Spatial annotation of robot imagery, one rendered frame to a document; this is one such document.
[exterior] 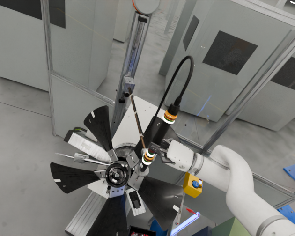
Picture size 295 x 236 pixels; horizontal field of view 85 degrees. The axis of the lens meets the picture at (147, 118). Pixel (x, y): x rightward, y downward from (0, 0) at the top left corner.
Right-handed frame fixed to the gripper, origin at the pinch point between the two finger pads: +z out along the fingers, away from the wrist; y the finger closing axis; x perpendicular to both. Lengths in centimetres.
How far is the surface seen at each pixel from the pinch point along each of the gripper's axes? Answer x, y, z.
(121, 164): -22.2, -1.7, 10.0
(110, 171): -26.9, -4.6, 13.2
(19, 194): -149, -4, 96
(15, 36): -67, 124, 238
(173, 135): -5.0, 15.5, -6.2
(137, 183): -30.2, -1.3, -1.3
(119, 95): -26, 55, 42
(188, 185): -41, 21, -32
